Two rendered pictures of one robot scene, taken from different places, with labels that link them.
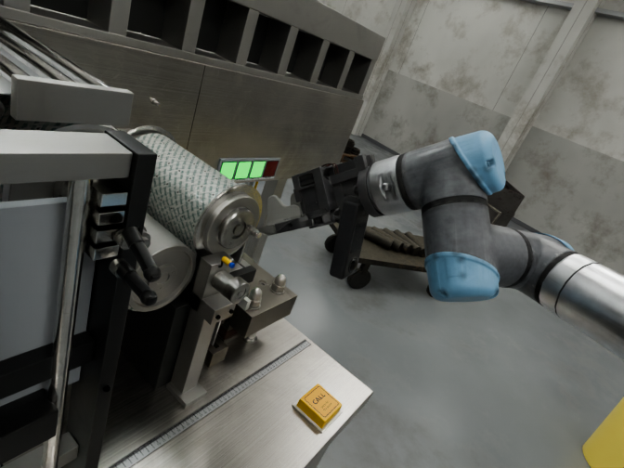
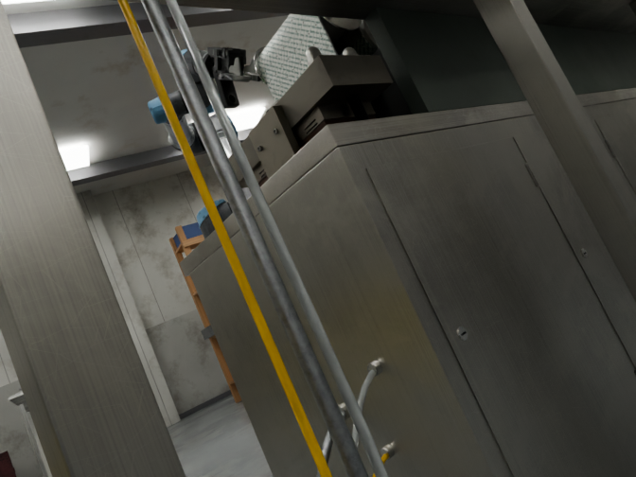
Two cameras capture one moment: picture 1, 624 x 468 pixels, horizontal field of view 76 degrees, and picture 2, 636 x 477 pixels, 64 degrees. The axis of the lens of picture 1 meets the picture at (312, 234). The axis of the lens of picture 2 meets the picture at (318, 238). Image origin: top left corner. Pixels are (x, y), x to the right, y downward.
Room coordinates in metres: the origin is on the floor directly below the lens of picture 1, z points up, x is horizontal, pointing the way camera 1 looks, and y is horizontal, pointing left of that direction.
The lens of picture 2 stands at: (1.79, 0.50, 0.64)
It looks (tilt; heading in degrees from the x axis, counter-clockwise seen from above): 8 degrees up; 201
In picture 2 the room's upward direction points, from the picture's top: 24 degrees counter-clockwise
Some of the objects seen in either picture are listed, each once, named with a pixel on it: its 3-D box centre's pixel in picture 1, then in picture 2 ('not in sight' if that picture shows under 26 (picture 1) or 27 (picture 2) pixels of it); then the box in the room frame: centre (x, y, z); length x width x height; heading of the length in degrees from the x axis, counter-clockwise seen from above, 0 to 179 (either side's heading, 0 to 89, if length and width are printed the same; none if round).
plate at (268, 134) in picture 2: not in sight; (273, 145); (0.93, 0.16, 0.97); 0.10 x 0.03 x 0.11; 62
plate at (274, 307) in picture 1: (215, 267); (298, 129); (0.84, 0.19, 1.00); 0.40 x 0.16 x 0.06; 62
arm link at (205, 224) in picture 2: not in sight; (218, 222); (0.31, -0.39, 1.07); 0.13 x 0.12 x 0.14; 120
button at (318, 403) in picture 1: (319, 405); not in sight; (0.64, -0.15, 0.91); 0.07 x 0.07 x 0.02; 62
